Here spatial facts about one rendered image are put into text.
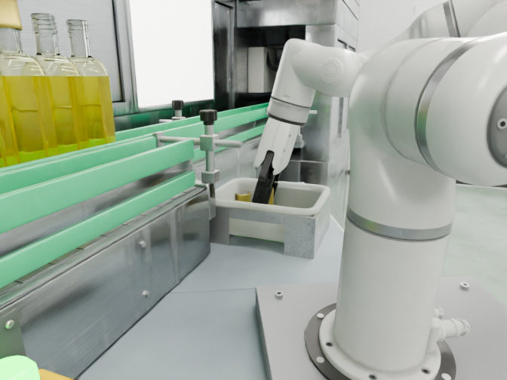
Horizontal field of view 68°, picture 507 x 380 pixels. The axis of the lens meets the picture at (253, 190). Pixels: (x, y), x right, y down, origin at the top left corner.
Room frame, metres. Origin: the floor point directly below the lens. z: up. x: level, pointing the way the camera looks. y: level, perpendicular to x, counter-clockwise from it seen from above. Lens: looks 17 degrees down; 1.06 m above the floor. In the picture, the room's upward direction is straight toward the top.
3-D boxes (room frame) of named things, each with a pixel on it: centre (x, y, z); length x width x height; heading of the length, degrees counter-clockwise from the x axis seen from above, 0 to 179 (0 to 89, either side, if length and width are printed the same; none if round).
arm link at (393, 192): (0.33, -0.14, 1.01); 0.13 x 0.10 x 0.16; 11
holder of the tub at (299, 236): (0.74, -0.01, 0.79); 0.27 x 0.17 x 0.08; 70
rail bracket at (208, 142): (0.66, 0.10, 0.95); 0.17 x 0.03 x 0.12; 70
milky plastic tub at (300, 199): (0.73, -0.03, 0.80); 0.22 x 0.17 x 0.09; 70
